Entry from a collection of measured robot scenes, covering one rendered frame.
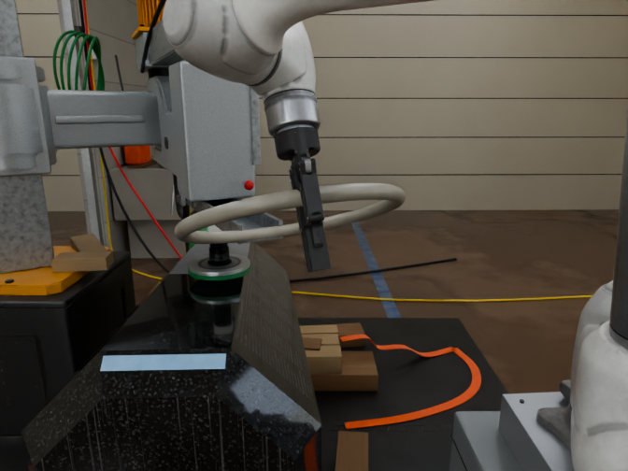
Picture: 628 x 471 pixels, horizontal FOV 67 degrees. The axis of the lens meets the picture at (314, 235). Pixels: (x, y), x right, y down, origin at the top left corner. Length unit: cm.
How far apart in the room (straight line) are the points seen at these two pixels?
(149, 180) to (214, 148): 292
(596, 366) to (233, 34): 59
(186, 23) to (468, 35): 618
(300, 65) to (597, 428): 63
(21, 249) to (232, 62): 156
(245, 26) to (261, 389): 89
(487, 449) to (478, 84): 605
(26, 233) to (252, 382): 119
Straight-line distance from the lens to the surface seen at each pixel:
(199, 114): 150
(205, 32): 67
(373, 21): 651
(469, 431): 101
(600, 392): 60
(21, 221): 210
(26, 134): 199
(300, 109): 79
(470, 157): 678
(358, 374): 245
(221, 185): 154
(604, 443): 59
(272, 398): 128
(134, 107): 212
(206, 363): 124
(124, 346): 132
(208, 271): 162
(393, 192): 89
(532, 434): 91
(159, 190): 440
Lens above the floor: 139
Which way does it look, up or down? 15 degrees down
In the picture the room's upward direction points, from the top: straight up
